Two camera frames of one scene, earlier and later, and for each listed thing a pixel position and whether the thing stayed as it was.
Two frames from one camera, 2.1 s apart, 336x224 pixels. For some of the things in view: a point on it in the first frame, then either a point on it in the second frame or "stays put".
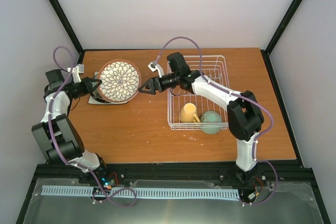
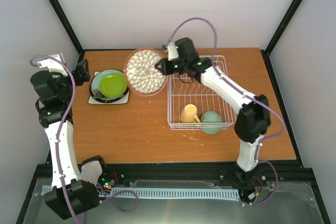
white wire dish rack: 187,110 stays put
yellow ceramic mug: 187,114 stays put
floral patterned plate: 121,80 → 140,74
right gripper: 151,82 → 165,69
